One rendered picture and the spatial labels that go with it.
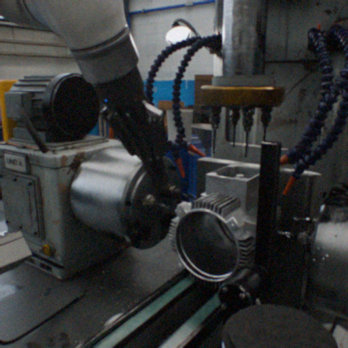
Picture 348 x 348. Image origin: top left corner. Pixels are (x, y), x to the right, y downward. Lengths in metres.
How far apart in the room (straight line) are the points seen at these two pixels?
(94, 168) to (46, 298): 0.36
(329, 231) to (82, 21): 0.49
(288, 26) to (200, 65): 5.99
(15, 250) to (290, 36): 0.77
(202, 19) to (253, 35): 6.22
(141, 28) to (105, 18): 7.38
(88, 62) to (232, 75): 0.34
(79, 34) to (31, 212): 0.69
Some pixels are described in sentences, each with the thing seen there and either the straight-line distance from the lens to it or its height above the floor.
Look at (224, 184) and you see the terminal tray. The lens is 0.80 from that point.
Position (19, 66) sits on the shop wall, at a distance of 6.88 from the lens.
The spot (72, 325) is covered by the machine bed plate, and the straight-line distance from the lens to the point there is 0.94.
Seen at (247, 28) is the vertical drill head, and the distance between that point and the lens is 0.79.
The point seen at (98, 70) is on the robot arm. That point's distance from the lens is 0.54.
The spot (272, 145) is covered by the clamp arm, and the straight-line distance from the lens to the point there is 0.62.
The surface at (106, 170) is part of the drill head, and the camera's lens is 0.93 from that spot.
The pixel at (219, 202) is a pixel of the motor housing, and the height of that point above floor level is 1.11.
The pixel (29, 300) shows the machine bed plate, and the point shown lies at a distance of 1.06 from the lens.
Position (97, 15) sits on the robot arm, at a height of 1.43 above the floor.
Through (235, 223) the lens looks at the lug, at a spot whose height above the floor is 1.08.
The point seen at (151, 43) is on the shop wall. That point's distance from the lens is 7.68.
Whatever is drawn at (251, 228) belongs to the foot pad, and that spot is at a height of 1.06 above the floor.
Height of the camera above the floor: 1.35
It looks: 15 degrees down
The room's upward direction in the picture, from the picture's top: straight up
